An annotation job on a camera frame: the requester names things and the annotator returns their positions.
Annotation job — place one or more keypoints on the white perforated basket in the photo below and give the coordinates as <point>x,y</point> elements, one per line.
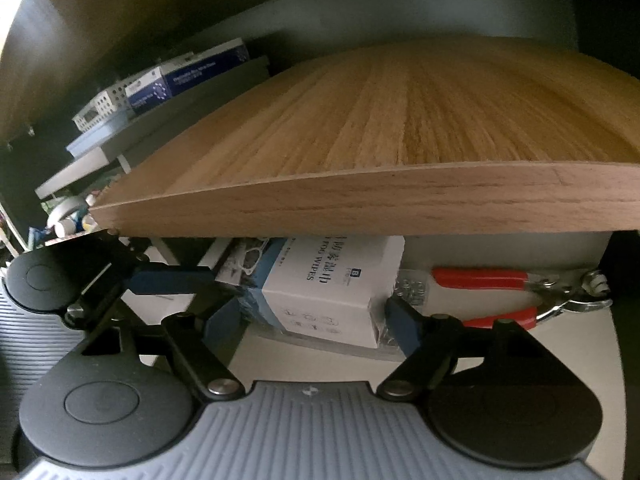
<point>102,105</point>

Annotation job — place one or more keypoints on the wooden desktop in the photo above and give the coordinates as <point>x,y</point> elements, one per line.
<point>400,125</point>

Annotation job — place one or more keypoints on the white tape roll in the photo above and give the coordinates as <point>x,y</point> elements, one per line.
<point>64,208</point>

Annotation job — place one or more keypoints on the blue glasses-print box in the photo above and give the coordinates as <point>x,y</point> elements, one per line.
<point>245,265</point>

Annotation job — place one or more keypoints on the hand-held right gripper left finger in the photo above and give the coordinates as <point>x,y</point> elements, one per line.
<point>222,327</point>

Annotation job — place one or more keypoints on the grey drawer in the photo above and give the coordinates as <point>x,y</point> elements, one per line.
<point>500,250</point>

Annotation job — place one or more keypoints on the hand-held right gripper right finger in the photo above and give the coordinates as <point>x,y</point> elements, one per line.
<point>402,327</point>

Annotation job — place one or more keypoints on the large blue glove box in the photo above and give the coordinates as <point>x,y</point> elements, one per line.
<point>207,70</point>

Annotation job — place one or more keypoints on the small blue glove box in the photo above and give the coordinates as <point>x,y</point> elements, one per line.
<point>145,91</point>

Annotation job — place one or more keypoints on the light blue flat box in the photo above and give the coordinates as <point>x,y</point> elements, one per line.
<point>97,137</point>

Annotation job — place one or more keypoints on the white wipes box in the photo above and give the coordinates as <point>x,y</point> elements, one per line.
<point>325,290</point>

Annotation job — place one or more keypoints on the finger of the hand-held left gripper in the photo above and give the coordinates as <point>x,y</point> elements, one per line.
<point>170,282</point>
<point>131,247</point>

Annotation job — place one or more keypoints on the clear bag of metal rings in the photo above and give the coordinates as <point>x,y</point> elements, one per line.
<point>412,287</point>

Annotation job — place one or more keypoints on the wooden cabinet panel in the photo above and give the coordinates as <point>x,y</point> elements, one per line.
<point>100,15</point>

